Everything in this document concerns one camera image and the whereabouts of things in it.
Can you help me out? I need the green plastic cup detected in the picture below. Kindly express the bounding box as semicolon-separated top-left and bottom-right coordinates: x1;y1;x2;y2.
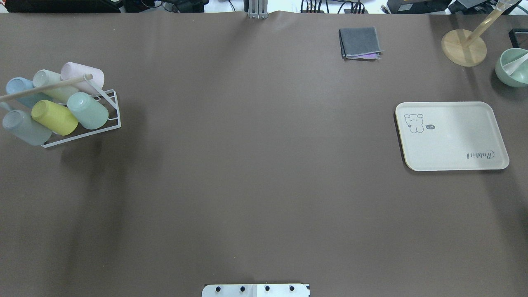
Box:
67;92;109;130

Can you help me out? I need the cream rabbit tray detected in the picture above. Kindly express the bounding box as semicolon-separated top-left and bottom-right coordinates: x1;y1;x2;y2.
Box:
395;101;509;172

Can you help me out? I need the yellow plastic cup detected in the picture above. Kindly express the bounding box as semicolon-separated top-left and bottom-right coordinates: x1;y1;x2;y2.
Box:
31;100;79;136

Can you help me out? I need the pale cream plastic cup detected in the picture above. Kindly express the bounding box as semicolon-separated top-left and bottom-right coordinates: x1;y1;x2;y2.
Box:
33;69;79;104

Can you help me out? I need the pink plastic cup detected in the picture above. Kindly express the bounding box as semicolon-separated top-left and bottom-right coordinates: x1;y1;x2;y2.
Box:
60;62;104;94

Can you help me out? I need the wooden cup stand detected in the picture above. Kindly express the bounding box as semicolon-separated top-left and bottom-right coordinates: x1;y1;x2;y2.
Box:
441;0;519;66

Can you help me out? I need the grey plastic cup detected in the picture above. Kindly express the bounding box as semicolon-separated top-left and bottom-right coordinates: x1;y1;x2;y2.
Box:
2;110;52;146

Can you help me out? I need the light blue plastic cup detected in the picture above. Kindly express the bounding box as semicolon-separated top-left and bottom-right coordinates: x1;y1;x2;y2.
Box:
6;77;53;109

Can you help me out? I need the folded grey cloth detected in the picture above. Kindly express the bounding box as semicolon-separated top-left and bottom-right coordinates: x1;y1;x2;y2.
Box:
338;26;383;60

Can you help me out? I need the white ceramic spoon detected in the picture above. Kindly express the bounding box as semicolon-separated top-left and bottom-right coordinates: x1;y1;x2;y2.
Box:
504;53;528;76

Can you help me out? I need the green bowl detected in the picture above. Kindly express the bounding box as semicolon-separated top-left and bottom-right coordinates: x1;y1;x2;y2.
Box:
495;48;528;88

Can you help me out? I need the aluminium frame post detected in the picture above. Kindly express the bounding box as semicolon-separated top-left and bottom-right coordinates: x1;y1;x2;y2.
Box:
244;0;268;19

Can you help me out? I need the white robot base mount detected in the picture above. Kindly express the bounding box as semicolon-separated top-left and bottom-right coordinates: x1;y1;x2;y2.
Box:
201;283;311;297

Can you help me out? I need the white wire cup rack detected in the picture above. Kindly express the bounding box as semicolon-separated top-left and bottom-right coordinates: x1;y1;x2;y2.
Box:
41;81;121;147

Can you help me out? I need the wooden rack handle rod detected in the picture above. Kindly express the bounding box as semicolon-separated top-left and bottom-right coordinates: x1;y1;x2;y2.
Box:
0;73;94;103

